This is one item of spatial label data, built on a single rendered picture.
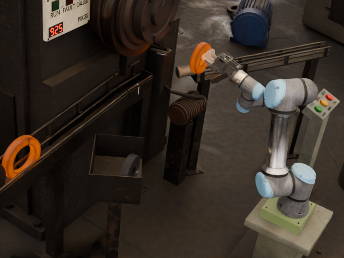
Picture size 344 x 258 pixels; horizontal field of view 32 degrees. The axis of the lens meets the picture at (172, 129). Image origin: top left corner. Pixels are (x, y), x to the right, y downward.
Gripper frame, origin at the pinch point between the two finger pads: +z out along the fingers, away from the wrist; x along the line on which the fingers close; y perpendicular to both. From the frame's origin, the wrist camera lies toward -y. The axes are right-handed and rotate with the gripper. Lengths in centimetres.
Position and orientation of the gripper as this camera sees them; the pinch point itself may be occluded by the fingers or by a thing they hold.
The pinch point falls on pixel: (201, 54)
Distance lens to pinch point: 291.3
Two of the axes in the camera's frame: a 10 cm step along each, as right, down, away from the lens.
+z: -7.6, -6.1, 2.3
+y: 3.4, -6.8, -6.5
